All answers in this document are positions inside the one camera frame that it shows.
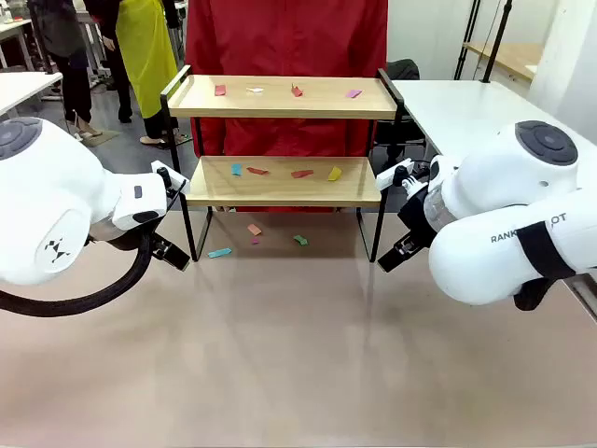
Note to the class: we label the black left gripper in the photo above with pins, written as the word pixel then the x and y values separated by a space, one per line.
pixel 154 233

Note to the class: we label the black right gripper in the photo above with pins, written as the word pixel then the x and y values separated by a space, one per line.
pixel 417 214

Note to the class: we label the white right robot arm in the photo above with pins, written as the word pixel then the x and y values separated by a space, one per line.
pixel 494 219

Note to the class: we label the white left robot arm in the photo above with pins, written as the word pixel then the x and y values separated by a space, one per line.
pixel 46 186

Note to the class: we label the long teal paper scrap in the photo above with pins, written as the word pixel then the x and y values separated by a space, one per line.
pixel 219 253

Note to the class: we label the salmon paper scrap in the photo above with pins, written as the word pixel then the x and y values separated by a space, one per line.
pixel 254 229

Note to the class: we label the green paper scrap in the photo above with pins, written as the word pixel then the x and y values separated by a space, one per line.
pixel 301 240

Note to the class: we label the short teal paper scrap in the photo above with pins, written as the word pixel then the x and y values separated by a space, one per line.
pixel 236 170

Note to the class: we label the flat red paper scrap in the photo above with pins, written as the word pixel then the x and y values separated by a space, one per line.
pixel 220 90
pixel 257 171

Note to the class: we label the red-orange paper scrap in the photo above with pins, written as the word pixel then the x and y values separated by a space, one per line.
pixel 301 174

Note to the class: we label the white paper scrap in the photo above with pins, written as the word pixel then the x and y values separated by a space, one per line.
pixel 254 89

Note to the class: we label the black office chair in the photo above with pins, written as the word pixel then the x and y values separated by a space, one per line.
pixel 401 70

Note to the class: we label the crumpled red paper scrap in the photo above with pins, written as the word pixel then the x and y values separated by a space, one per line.
pixel 297 91

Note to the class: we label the person in yellow apron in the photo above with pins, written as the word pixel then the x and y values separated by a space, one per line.
pixel 144 46

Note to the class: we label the small white table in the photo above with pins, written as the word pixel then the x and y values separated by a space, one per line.
pixel 23 91

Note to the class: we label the light wooden desk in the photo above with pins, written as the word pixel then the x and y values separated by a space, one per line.
pixel 508 56

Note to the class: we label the black tripod stand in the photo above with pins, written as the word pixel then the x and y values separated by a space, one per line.
pixel 468 37
pixel 496 42

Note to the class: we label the person in dark clothes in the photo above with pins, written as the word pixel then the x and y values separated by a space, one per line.
pixel 70 46

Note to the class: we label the person in red jacket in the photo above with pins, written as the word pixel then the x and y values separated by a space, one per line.
pixel 280 37

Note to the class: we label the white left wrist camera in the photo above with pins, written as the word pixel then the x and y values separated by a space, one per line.
pixel 179 184

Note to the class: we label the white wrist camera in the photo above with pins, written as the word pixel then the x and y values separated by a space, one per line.
pixel 179 184
pixel 389 175

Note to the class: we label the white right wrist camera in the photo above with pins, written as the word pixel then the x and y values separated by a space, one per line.
pixel 389 175

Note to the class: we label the two-tier wooden black-frame shelf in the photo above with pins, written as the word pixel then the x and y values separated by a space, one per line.
pixel 280 109

